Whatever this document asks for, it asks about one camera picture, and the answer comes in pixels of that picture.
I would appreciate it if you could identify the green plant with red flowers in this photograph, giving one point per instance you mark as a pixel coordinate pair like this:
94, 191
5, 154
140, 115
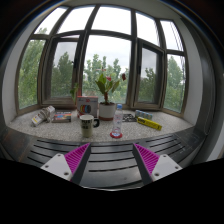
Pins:
107, 85

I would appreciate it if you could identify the dark patterned flat booklet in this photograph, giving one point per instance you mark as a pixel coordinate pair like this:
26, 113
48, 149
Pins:
129, 118

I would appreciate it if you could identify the yellow long box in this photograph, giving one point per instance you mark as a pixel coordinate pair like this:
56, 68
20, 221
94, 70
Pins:
149, 123

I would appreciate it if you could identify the light blue small box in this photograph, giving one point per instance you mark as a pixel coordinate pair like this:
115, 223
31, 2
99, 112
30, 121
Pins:
146, 115

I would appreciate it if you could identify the dark framed window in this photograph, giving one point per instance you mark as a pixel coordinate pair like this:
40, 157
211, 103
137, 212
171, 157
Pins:
72, 45

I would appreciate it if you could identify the dark slotted radiator cover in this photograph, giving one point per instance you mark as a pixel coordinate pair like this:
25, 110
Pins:
111, 165

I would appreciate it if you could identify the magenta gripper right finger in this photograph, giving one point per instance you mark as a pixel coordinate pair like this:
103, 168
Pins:
152, 166

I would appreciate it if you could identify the cream mug with dark handle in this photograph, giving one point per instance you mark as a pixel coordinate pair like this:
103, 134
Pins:
88, 123

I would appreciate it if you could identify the red round coaster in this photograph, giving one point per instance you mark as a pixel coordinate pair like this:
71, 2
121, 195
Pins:
116, 135

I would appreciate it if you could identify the white flower pot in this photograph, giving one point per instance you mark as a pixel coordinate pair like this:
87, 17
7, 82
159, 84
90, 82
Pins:
106, 112

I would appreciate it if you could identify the white box with coloured print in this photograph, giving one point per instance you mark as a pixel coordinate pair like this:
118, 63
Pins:
87, 105

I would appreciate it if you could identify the clear plastic water bottle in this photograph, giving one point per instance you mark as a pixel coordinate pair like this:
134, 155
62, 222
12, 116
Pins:
117, 120

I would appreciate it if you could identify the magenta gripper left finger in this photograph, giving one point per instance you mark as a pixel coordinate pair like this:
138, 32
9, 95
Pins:
70, 166

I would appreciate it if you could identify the colourful flat box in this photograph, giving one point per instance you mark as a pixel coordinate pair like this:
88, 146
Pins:
61, 117

